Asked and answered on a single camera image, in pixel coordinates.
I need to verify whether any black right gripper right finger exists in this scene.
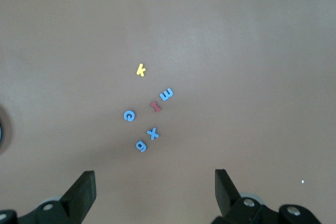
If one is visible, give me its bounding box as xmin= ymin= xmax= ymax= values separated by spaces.
xmin=214 ymin=168 xmax=323 ymax=224

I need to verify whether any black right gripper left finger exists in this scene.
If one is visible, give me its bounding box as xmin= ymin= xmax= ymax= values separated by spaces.
xmin=0 ymin=170 xmax=97 ymax=224

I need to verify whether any blue foam letter g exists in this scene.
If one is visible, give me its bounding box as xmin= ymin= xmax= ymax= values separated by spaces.
xmin=135 ymin=139 xmax=148 ymax=153

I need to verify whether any blue foam letter e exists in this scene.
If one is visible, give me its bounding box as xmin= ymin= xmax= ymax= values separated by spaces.
xmin=123 ymin=110 xmax=136 ymax=123

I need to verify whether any blue foam letter x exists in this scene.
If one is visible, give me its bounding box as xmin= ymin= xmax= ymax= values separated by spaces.
xmin=146 ymin=127 xmax=160 ymax=141

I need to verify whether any blue foam letter m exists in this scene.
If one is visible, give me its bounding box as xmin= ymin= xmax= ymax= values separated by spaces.
xmin=159 ymin=88 xmax=174 ymax=102

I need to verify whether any dark red foam letter I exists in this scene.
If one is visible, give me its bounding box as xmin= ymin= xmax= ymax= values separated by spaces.
xmin=149 ymin=101 xmax=162 ymax=113

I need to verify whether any yellow foam letter k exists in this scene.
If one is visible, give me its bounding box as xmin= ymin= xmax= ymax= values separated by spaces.
xmin=135 ymin=63 xmax=146 ymax=78

